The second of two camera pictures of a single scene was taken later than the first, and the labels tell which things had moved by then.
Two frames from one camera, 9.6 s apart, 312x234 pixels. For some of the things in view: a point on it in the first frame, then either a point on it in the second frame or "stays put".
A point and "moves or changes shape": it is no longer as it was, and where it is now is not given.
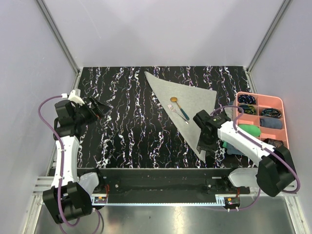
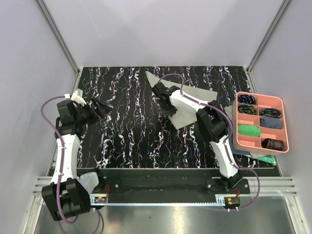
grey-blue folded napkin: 273,123 stays put
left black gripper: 97,112 stays put
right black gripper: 202,146 → 171,112
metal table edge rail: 164,182 stays put
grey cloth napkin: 192,100 moves or changes shape
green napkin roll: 251,129 stays put
